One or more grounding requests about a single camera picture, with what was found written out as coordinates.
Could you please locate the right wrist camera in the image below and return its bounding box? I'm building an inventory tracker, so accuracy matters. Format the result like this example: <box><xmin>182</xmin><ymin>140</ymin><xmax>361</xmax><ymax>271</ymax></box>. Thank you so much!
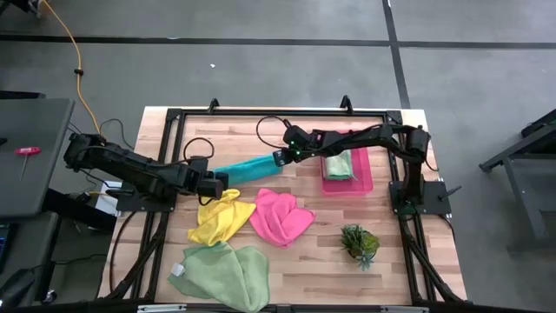
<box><xmin>282</xmin><ymin>124</ymin><xmax>312</xmax><ymax>150</ymax></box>

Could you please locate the yellow floor cable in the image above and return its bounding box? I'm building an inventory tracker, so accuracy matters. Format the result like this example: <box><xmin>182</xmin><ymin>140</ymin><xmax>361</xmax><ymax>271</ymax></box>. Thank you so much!
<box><xmin>41</xmin><ymin>0</ymin><xmax>102</xmax><ymax>133</ymax></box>

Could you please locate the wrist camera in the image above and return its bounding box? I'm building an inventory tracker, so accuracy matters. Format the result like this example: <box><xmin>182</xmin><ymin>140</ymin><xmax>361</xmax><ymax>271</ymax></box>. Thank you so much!
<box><xmin>282</xmin><ymin>124</ymin><xmax>312</xmax><ymax>150</ymax></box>
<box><xmin>189</xmin><ymin>156</ymin><xmax>210</xmax><ymax>174</ymax></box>

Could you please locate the yellow microfiber towel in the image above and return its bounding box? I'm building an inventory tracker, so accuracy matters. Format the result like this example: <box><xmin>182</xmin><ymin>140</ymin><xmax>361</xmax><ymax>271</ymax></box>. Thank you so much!
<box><xmin>187</xmin><ymin>188</ymin><xmax>257</xmax><ymax>248</ymax></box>

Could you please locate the black aluminium table frame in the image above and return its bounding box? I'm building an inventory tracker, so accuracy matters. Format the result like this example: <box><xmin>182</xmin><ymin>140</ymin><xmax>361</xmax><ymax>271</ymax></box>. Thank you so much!
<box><xmin>97</xmin><ymin>94</ymin><xmax>469</xmax><ymax>313</ymax></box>

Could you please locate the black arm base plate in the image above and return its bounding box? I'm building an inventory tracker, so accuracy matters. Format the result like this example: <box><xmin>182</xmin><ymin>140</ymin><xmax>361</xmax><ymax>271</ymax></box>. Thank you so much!
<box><xmin>389</xmin><ymin>180</ymin><xmax>453</xmax><ymax>215</ymax></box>
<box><xmin>115</xmin><ymin>186</ymin><xmax>179</xmax><ymax>213</ymax></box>

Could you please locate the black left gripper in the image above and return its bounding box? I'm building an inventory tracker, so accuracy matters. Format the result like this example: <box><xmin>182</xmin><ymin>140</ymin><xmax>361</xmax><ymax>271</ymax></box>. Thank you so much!
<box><xmin>184</xmin><ymin>167</ymin><xmax>230</xmax><ymax>200</ymax></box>

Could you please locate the light green microfiber towel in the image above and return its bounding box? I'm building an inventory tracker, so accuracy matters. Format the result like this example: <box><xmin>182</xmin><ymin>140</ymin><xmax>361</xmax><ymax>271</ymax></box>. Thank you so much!
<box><xmin>323</xmin><ymin>150</ymin><xmax>355</xmax><ymax>182</ymax></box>
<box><xmin>167</xmin><ymin>241</ymin><xmax>271</xmax><ymax>313</ymax></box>

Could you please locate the grey metal stand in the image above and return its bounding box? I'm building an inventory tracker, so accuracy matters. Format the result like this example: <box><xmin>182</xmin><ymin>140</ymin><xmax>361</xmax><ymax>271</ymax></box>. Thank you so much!
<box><xmin>479</xmin><ymin>108</ymin><xmax>556</xmax><ymax>244</ymax></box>

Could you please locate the white box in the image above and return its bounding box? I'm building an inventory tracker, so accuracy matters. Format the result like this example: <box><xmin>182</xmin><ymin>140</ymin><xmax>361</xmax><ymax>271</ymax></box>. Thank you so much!
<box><xmin>94</xmin><ymin>180</ymin><xmax>123</xmax><ymax>217</ymax></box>

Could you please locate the black right camera cable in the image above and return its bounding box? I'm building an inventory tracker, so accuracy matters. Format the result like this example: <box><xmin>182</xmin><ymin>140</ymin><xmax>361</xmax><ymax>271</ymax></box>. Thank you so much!
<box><xmin>255</xmin><ymin>115</ymin><xmax>293</xmax><ymax>151</ymax></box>

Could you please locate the black left camera cable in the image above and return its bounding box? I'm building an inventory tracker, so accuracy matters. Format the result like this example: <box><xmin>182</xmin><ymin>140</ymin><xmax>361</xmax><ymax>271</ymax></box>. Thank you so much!
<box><xmin>182</xmin><ymin>137</ymin><xmax>215</xmax><ymax>164</ymax></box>

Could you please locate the teal microfiber towel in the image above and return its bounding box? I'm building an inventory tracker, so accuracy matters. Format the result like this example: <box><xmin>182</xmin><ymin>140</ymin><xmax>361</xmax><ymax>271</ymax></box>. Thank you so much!
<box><xmin>212</xmin><ymin>155</ymin><xmax>286</xmax><ymax>186</ymax></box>

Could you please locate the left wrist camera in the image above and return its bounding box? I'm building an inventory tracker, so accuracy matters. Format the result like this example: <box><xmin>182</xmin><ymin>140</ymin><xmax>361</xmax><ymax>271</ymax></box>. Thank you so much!
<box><xmin>189</xmin><ymin>156</ymin><xmax>210</xmax><ymax>174</ymax></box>

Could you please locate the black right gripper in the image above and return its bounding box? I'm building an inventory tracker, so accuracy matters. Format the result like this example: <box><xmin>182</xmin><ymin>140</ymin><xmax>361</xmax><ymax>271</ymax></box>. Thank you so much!
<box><xmin>273</xmin><ymin>145</ymin><xmax>316</xmax><ymax>169</ymax></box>

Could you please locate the potted succulent plant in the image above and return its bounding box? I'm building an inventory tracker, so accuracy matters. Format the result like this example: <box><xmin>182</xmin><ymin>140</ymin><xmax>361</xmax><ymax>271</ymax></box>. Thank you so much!
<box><xmin>340</xmin><ymin>223</ymin><xmax>381</xmax><ymax>271</ymax></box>

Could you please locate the pink microfiber towel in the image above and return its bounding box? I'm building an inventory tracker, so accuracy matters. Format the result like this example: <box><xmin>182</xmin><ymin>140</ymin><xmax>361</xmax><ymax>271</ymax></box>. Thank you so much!
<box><xmin>248</xmin><ymin>187</ymin><xmax>317</xmax><ymax>250</ymax></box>

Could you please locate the pink translucent plastic bin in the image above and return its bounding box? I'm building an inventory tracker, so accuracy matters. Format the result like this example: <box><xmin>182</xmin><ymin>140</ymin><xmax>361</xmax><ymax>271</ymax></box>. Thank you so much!
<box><xmin>319</xmin><ymin>130</ymin><xmax>374</xmax><ymax>196</ymax></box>

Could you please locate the red-handled hex key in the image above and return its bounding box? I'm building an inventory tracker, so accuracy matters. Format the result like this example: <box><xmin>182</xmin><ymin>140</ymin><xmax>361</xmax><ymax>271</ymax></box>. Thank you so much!
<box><xmin>13</xmin><ymin>146</ymin><xmax>43</xmax><ymax>182</ymax></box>

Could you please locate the black camera cable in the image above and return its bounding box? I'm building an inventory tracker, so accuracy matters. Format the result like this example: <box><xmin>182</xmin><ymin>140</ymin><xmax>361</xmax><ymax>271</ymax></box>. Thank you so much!
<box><xmin>255</xmin><ymin>115</ymin><xmax>293</xmax><ymax>151</ymax></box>
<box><xmin>182</xmin><ymin>137</ymin><xmax>215</xmax><ymax>164</ymax></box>

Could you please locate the grey side table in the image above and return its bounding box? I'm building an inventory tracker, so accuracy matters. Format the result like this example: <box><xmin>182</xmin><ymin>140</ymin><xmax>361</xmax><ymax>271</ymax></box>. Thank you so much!
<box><xmin>0</xmin><ymin>97</ymin><xmax>76</xmax><ymax>218</ymax></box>

